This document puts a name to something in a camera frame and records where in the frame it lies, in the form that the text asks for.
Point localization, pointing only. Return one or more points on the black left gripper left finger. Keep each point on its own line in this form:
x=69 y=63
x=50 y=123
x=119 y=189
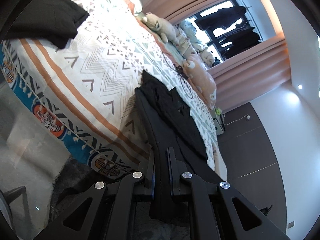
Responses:
x=133 y=188

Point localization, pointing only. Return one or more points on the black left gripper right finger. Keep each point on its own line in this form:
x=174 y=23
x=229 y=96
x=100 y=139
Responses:
x=192 y=190

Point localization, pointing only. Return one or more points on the black large garment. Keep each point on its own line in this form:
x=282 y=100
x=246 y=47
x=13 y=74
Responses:
x=169 y=124

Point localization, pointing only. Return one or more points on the hanging dark clothes outside window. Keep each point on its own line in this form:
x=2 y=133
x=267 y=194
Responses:
x=227 y=29

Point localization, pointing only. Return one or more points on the black folded clothing pile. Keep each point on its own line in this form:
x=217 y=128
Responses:
x=55 y=20

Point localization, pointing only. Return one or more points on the blue patterned bed skirt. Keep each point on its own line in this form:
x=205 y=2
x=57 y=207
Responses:
x=83 y=146

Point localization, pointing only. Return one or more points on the dark fuzzy floor rug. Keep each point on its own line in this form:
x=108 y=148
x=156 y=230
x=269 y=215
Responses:
x=73 y=179

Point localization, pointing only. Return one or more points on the white bedside storage box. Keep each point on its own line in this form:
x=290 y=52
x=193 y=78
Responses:
x=217 y=119

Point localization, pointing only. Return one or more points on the orange duck print pillow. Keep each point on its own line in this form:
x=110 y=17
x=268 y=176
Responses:
x=195 y=69

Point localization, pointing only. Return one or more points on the patterned white bed quilt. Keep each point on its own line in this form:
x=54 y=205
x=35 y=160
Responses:
x=94 y=78

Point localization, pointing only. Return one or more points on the pink curtain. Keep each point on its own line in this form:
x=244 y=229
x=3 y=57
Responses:
x=245 y=76

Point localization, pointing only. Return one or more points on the beige plush toy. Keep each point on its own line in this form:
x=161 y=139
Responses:
x=162 y=27

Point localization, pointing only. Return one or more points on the light blue plush toy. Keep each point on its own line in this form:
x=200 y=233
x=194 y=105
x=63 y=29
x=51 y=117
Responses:
x=190 y=32

